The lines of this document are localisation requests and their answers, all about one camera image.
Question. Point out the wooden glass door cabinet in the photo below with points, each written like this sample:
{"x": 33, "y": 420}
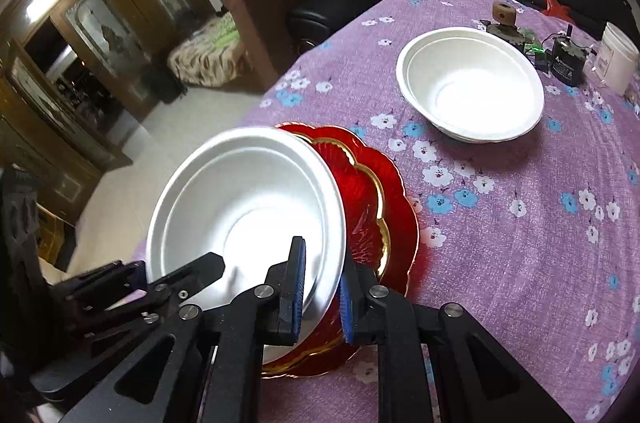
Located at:
{"x": 77, "y": 78}

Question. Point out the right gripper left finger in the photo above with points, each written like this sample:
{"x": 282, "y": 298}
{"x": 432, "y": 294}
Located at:
{"x": 205, "y": 365}

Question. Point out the purple floral tablecloth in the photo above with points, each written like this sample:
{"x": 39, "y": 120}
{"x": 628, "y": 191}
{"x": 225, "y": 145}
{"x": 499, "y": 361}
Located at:
{"x": 537, "y": 238}

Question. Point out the small white paper bowl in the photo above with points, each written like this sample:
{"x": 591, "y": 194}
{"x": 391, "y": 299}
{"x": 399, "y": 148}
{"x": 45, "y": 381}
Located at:
{"x": 244, "y": 195}

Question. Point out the white plastic jar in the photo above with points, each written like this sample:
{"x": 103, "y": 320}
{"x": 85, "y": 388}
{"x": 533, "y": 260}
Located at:
{"x": 617, "y": 59}

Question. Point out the large white paper bowl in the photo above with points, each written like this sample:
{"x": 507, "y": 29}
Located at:
{"x": 471, "y": 85}

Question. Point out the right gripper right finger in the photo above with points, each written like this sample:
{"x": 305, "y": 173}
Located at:
{"x": 437, "y": 364}

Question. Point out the small red glass plate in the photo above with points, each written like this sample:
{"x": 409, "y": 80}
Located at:
{"x": 367, "y": 237}

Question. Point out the leopard print blanket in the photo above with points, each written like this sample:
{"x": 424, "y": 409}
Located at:
{"x": 212, "y": 57}

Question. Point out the black motor device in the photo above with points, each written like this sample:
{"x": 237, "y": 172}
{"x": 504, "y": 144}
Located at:
{"x": 559, "y": 55}

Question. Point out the large red glass plate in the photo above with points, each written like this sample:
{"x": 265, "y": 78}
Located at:
{"x": 400, "y": 219}

